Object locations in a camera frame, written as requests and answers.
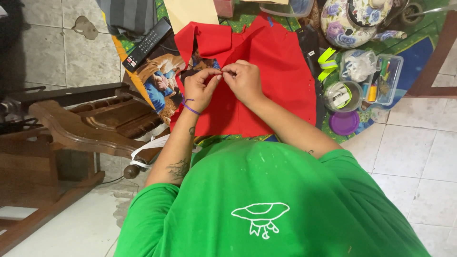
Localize white fabric strap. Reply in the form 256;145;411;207
129;133;171;170

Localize grey striped cloth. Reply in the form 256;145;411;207
95;0;158;42

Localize purple thread wristband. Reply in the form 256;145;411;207
181;99;201;116

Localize red fabric piece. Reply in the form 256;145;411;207
169;14;318;138

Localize white plastic bag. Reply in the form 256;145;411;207
341;50;378;83

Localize person's right hand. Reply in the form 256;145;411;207
221;59;265;108

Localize wooden chair frame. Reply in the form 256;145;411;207
405;10;457;99

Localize clear plastic tub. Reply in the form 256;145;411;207
259;0;315;18

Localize pink box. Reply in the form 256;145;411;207
213;0;235;18

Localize clear plastic storage box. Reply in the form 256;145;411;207
339;49;405;107

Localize green printed tablecloth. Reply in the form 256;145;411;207
111;0;450;146

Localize floral ceramic teapot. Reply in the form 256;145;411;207
320;0;407;49

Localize round clear plastic container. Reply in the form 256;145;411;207
323;81;364;113

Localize black fabric piece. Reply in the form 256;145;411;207
296;24;328;130

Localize green t-shirt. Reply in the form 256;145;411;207
114;138;431;257

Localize person's left hand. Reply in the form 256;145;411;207
183;68;223;114

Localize beige paper sheet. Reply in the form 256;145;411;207
163;0;220;35

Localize brown wooden chair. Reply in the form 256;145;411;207
0;82;172;255

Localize purple plastic lid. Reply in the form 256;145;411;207
328;110;360;137

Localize picture print cloth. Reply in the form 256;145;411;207
123;33;222;125

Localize neon yellow reflective tape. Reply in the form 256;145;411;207
317;47;339;83

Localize black remote control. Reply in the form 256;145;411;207
122;16;173;73

